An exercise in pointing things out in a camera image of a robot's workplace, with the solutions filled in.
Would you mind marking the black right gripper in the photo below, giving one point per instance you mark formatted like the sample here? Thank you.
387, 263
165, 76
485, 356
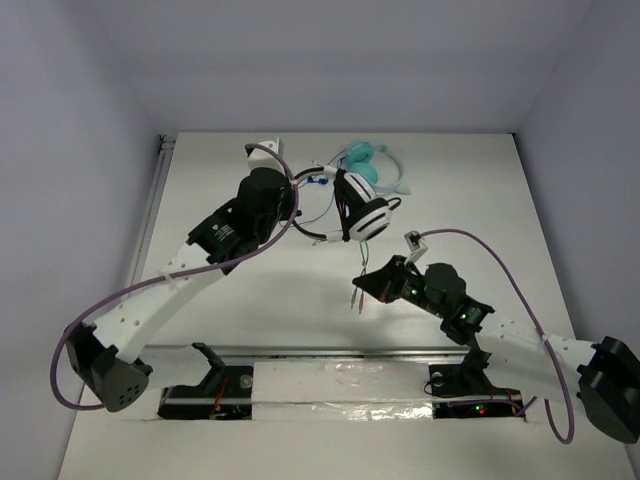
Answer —
383, 283

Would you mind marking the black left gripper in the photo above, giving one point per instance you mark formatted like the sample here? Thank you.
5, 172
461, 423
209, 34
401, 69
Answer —
279, 195

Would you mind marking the white black headphones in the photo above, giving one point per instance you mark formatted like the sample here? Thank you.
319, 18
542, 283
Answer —
363, 214

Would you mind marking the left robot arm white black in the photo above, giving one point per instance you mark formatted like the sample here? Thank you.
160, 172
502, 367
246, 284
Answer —
104, 345

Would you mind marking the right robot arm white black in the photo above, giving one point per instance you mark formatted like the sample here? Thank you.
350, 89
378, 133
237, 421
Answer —
601, 379

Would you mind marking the teal headphones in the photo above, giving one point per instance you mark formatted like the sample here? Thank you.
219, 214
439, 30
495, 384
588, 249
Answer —
358, 157

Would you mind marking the blue earphones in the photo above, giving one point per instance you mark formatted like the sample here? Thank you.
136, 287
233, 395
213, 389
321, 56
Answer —
316, 195

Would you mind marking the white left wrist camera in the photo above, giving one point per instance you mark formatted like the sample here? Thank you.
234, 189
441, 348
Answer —
262, 157

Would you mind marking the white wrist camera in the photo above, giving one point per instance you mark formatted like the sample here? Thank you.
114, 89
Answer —
262, 157
417, 247

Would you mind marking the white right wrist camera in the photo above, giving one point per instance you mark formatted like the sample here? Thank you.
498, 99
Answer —
417, 247

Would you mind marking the metal rail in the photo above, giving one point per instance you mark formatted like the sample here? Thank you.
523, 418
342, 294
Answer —
191, 357

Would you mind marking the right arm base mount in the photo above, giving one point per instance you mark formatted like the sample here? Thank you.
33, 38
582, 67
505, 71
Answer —
463, 391

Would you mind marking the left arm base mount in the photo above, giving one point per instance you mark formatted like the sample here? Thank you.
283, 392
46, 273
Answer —
223, 393

